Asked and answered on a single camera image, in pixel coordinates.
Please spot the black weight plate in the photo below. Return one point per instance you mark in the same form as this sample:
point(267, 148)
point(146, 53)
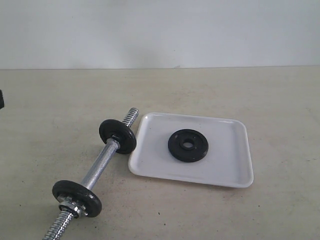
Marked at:
point(188, 145)
point(92, 203)

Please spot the black metal washer disc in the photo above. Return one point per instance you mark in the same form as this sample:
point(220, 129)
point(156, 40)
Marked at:
point(118, 131)

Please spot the chrome threaded dumbbell bar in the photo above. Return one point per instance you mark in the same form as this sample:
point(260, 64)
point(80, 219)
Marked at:
point(64, 218)

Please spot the silver metal hex nut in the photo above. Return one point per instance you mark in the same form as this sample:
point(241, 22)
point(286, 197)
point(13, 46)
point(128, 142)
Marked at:
point(75, 207)

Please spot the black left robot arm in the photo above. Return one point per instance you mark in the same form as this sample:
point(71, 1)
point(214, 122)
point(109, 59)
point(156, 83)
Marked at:
point(2, 103)

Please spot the white rectangular tray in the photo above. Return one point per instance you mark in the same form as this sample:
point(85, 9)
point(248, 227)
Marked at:
point(227, 162)

